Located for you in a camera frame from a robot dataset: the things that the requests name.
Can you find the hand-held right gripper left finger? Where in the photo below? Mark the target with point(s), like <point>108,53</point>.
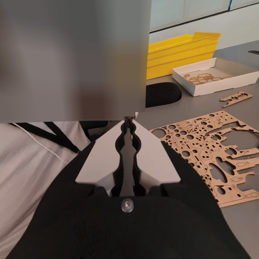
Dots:
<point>97,161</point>

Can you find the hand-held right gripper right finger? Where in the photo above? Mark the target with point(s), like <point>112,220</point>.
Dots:
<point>155,161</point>

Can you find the small dark wooden gear part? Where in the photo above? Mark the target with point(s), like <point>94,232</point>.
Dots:
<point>129,118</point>

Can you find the laser-cut wooden parts sheet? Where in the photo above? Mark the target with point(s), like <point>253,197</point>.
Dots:
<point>248,151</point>

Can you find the black mesh wrist rest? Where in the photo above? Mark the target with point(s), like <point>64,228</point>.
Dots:
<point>161,93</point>

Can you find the pile of rubber bands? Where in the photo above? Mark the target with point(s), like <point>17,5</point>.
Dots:
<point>194,79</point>

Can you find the yellow plastic bin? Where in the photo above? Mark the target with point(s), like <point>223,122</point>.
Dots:
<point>178,58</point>

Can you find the white cardboard tray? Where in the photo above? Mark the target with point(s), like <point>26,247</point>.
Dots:
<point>202,89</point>

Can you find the jagged wooden sheet scrap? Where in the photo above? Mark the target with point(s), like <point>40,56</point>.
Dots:
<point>232,99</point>

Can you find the black flat object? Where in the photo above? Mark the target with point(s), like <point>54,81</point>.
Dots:
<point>254,51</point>

